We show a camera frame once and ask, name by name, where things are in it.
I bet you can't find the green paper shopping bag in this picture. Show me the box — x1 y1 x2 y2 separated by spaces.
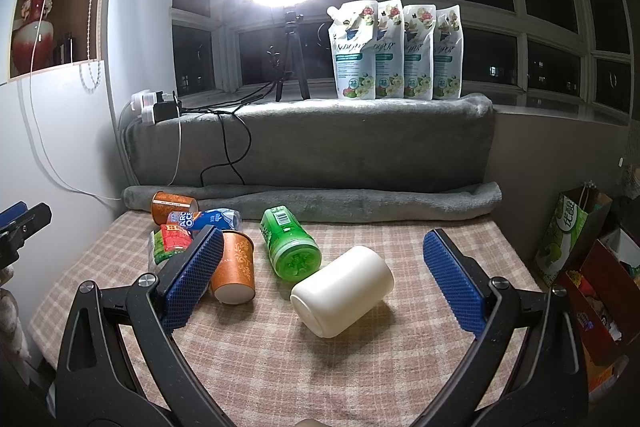
533 181 612 287

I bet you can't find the grey fleece blanket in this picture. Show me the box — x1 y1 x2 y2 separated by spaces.
124 94 502 223

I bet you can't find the white cable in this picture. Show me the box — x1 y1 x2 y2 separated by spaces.
27 0 184 200

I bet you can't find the orange paper cup far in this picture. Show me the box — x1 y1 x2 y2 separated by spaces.
151 191 198 225

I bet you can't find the black cable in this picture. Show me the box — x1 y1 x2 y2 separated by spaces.
177 78 281 188

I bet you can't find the white plastic cup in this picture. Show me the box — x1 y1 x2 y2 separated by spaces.
290 245 395 338

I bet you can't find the orange paper cup near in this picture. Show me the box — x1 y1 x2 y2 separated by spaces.
209 230 255 306

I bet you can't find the blue orange Arctic Ocean cup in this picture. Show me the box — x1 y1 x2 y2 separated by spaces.
166 208 242 233

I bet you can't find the white power strip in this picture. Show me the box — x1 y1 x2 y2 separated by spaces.
130 90 164 124

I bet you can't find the red cardboard box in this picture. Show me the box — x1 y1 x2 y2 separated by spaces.
555 228 639 403

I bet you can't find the black power adapter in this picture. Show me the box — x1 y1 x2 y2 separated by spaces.
152 91 181 124

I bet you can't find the detergent refill pouch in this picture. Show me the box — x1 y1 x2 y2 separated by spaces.
404 4 436 101
374 0 405 98
433 5 464 100
326 0 378 100

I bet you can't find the orange paper cup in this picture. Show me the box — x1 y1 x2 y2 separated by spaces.
151 191 198 225
209 230 255 306

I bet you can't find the red white ceramic vase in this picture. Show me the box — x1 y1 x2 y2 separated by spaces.
11 0 54 75

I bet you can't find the black tripod stand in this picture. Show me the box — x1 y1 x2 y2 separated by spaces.
276 6 310 102

